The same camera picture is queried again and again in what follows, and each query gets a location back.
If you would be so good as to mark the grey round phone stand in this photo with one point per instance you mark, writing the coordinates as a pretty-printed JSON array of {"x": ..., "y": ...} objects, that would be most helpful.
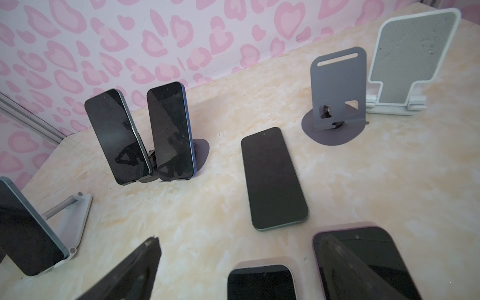
[{"x": 338, "y": 88}]

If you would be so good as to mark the black phone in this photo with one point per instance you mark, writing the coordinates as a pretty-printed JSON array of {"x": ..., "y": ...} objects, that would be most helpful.
[
  {"x": 26, "y": 238},
  {"x": 171, "y": 132},
  {"x": 374, "y": 247},
  {"x": 261, "y": 281},
  {"x": 275, "y": 196}
]

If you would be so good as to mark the white folding phone stand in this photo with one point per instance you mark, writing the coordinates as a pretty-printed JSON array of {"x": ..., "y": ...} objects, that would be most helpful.
[{"x": 409, "y": 53}]

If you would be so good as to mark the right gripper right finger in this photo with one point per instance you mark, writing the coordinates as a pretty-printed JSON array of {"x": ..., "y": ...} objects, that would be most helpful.
[{"x": 346, "y": 277}]

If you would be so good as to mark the silver stand near left arm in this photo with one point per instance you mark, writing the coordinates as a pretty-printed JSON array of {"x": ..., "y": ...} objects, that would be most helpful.
[{"x": 74, "y": 214}]

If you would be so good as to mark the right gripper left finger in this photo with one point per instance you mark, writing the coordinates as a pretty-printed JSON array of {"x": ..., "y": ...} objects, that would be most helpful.
[{"x": 131, "y": 279}]

